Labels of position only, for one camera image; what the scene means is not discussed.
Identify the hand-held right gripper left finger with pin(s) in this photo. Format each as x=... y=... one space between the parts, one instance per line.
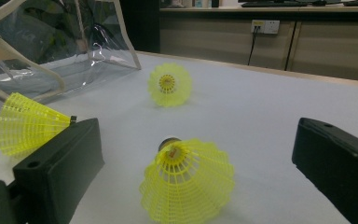
x=59 y=168

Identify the yellow plastic shuttlecock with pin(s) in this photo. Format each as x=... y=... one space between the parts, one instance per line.
x=186 y=186
x=180 y=90
x=24 y=124

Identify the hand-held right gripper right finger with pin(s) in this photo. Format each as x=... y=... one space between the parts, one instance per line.
x=338 y=168

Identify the white table sheet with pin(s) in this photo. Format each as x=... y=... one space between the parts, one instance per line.
x=261 y=102

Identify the black keyboard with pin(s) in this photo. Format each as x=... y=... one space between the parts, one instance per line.
x=273 y=4

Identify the transparent bag with beige trim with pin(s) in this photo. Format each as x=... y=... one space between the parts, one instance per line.
x=74 y=74

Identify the white wall socket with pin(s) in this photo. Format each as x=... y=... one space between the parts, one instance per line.
x=268 y=26

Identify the beige wooden cabinet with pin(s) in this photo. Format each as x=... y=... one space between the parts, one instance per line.
x=214 y=43

